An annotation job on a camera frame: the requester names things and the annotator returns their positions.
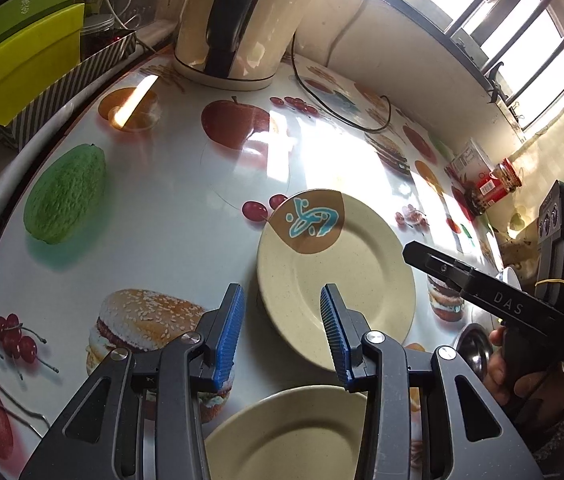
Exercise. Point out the green printed box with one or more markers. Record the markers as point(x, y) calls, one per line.
point(16, 10)

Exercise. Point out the red label sauce jar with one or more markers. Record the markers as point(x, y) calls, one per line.
point(492, 185)

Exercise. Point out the yellow-green box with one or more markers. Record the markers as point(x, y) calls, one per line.
point(26, 75)

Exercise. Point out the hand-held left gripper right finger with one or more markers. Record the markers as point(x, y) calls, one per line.
point(334, 335)

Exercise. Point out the person's right hand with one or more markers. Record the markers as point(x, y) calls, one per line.
point(497, 370)

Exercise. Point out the plain cream plate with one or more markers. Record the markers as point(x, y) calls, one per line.
point(287, 435)

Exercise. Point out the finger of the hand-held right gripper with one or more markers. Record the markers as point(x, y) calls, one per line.
point(462, 277)

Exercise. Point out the fruit print tablecloth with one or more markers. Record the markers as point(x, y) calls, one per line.
point(161, 210)

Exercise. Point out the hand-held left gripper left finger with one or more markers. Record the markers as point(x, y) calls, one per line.
point(229, 335)

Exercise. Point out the barred window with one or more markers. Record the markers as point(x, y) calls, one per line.
point(512, 35)

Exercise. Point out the small steel bowl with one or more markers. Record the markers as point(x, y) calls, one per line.
point(472, 350)

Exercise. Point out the cream electric kettle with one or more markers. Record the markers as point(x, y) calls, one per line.
point(272, 25)

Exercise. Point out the clear plastic jar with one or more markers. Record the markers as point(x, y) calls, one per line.
point(95, 35)

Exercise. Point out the round clear disc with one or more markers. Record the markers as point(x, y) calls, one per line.
point(242, 170)

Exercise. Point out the black window latch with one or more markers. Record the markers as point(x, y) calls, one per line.
point(496, 82)

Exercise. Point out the cream plate with brown patch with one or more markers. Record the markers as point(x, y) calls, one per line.
point(362, 280)

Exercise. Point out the white and red carton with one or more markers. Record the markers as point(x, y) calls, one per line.
point(467, 160)

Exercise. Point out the striped gift box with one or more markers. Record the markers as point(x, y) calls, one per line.
point(61, 95)

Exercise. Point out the kettle base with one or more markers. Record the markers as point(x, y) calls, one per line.
point(221, 80)

